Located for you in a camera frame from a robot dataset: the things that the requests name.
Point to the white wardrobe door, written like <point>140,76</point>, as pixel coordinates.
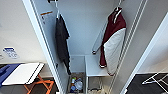
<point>38,33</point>
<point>155,20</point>

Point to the white wardrobe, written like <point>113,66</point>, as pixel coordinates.
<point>83,30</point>

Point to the black hanging garment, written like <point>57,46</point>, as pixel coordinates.
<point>61,40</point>

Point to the red and white jacket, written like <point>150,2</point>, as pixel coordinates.
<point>115,46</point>

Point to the brown cardboard box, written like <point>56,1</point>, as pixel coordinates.
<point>69,83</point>

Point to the white round container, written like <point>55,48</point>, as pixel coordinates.
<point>79,86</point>

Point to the small blue item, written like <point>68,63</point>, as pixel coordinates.
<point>72,88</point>

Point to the white clothes hanger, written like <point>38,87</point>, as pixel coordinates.
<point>58,11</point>

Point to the orange label strip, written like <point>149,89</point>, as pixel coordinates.
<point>46,13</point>

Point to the orange folding stand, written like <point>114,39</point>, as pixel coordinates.
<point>41,81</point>

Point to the white folding tabletop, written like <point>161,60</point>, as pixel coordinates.
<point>23,73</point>

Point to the blue fabric cover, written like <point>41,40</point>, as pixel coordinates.
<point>6,75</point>

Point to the dark clothes rail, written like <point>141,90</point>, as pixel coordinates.
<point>51,1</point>

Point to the blue white wall sign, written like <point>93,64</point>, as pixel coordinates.
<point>10,53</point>

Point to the white metal frame chair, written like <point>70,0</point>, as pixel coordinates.
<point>156,80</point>

